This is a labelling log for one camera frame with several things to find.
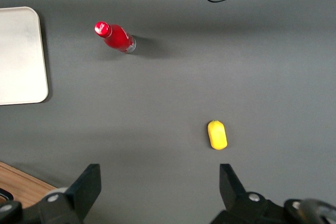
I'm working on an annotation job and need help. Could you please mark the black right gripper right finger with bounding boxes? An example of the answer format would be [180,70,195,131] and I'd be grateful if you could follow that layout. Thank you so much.
[211,163,287,224]

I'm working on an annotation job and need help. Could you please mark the red cola bottle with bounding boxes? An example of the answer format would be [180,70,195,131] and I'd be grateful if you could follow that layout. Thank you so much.
[94,20,137,55]

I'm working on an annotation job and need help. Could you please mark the black metal drawer handle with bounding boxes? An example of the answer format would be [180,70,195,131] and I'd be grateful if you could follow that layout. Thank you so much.
[0,187,15,202]

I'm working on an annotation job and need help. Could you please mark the yellow lemon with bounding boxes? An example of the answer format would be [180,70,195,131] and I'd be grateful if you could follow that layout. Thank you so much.
[207,120,228,151]

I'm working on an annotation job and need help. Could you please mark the oak wooden drawer cabinet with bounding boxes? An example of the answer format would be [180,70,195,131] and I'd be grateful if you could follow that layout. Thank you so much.
[0,161,58,209]

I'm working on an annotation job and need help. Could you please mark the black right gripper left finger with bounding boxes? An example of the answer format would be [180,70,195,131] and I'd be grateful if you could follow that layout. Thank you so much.
[38,163,102,224]

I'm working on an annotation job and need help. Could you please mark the beige plastic tray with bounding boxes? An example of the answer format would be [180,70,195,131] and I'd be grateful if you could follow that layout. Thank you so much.
[0,6,49,106]

